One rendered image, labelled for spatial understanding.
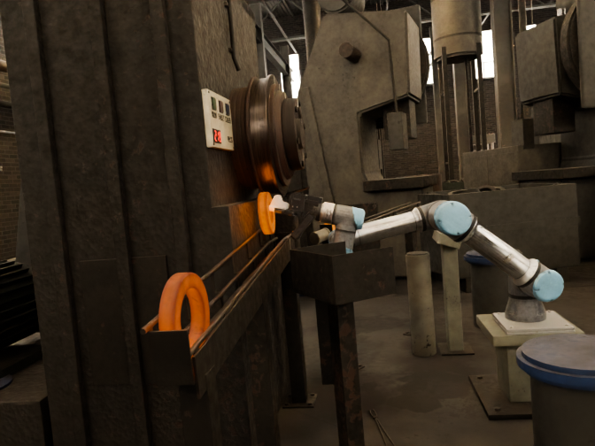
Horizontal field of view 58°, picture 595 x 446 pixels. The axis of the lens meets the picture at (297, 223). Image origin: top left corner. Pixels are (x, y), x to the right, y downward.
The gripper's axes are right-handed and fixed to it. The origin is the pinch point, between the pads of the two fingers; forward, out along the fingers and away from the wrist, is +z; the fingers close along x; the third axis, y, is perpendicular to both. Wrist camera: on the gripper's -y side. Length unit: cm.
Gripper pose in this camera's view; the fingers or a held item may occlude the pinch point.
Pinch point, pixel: (266, 208)
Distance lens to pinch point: 196.0
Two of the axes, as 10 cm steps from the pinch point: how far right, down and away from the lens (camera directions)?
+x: -1.4, 1.0, -9.8
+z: -9.8, -1.8, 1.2
